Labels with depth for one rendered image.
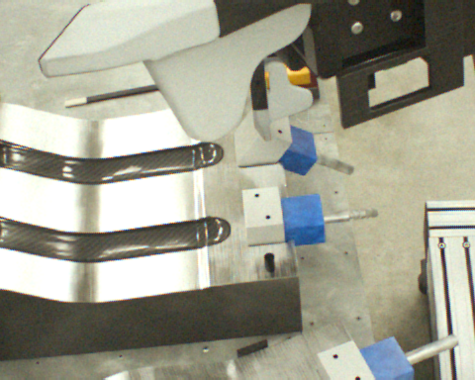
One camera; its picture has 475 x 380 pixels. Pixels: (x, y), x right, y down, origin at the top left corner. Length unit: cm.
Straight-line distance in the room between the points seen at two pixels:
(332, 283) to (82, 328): 26
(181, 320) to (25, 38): 59
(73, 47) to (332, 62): 10
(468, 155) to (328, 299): 132
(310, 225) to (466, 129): 145
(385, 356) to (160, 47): 66
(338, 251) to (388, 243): 106
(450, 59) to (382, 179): 191
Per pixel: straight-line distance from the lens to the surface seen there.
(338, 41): 37
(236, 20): 32
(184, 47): 32
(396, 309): 206
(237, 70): 34
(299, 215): 100
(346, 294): 107
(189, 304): 99
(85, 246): 104
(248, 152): 106
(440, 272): 183
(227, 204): 104
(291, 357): 96
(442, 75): 39
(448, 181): 229
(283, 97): 99
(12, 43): 146
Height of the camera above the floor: 165
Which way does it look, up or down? 46 degrees down
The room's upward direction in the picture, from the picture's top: 7 degrees counter-clockwise
